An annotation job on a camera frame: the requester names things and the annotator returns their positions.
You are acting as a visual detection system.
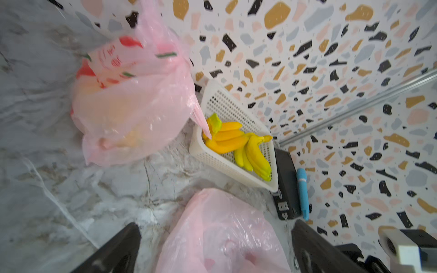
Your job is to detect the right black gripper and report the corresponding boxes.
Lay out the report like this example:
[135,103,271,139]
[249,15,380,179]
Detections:
[335,243,390,273]

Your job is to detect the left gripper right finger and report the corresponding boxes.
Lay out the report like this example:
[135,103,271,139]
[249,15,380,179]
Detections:
[291,220,365,273]

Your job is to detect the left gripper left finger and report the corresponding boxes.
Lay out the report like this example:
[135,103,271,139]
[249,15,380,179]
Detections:
[73,222,141,273]

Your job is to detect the pink plastic bag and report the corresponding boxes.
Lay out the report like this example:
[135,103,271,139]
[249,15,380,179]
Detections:
[156,188,290,273]
[71,1,211,167]

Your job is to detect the greenish banana bunch right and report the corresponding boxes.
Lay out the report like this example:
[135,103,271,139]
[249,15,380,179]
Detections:
[233,133,272,182]

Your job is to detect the yellow banana bunch middle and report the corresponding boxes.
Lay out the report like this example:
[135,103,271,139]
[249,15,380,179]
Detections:
[201,113,248,154]

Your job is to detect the black case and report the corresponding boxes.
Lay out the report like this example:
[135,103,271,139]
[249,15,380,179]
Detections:
[273,149,303,221]

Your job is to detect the blue microphone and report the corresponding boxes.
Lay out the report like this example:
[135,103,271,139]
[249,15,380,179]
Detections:
[297,168,310,221]

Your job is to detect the white plastic basket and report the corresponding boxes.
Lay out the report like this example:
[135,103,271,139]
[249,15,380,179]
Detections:
[189,80,279,192]

